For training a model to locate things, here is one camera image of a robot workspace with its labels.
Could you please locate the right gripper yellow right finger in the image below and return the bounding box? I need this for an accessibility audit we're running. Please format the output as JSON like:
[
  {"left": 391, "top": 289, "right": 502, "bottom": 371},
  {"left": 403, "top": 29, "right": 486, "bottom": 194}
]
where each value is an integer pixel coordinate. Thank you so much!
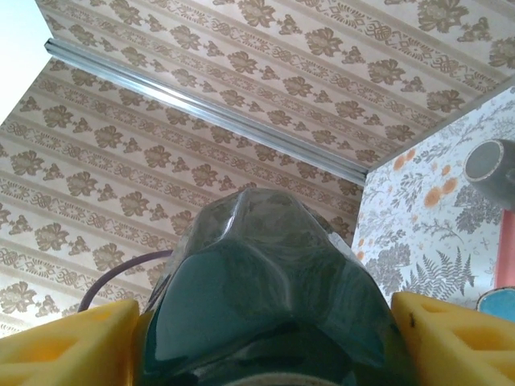
[{"left": 390, "top": 291, "right": 515, "bottom": 386}]

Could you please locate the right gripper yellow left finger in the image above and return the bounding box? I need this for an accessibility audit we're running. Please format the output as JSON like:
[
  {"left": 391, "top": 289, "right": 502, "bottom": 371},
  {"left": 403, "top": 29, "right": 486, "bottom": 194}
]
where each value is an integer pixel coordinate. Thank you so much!
[{"left": 0, "top": 298, "right": 142, "bottom": 386}]

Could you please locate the blue faceted mug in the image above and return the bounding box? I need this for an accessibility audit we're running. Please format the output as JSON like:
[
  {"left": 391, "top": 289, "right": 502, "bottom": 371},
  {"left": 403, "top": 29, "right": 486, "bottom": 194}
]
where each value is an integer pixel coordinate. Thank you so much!
[{"left": 476, "top": 285, "right": 515, "bottom": 313}]

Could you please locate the grey smooth mug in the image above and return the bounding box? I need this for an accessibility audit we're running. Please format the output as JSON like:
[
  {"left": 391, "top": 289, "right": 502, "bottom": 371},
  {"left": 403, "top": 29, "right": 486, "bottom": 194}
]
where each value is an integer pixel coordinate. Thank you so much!
[{"left": 462, "top": 138, "right": 515, "bottom": 210}]

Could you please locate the dark green faceted mug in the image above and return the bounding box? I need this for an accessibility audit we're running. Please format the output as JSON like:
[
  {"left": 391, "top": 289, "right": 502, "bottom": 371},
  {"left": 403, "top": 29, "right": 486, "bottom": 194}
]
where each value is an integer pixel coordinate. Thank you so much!
[{"left": 140, "top": 187, "right": 419, "bottom": 386}]

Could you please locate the pink plastic tray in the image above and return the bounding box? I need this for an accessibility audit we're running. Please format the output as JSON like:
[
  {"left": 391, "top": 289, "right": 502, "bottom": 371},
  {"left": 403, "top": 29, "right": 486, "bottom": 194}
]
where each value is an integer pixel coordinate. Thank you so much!
[{"left": 496, "top": 207, "right": 515, "bottom": 290}]

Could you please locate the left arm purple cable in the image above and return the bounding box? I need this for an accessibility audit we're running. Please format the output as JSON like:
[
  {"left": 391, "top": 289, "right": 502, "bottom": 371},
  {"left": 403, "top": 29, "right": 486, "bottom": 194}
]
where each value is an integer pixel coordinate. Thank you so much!
[{"left": 76, "top": 248, "right": 176, "bottom": 314}]

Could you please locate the aluminium corner post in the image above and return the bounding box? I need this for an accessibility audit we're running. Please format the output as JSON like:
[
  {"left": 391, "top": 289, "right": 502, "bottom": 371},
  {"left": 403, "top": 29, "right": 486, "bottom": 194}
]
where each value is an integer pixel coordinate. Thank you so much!
[{"left": 43, "top": 38, "right": 367, "bottom": 187}]

